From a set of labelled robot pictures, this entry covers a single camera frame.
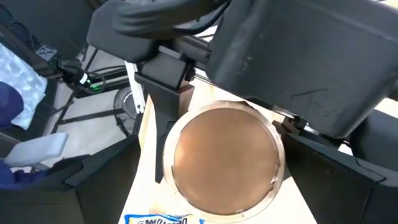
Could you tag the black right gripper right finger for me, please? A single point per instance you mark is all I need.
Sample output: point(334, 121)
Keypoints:
point(342, 193)

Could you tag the light grey padded block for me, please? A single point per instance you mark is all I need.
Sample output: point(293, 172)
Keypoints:
point(37, 149)

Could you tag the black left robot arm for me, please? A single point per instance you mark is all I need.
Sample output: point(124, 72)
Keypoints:
point(295, 62)

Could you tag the blue-edged noodle packet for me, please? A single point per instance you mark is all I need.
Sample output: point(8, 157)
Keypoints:
point(161, 219)

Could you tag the white patterned cloth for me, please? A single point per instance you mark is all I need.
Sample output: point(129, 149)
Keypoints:
point(21, 77)

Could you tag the person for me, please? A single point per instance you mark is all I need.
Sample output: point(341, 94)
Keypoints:
point(9, 105)

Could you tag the round labelled spice can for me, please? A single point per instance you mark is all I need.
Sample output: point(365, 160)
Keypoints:
point(224, 161)

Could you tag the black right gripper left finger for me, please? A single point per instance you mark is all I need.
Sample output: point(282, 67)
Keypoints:
point(77, 193)

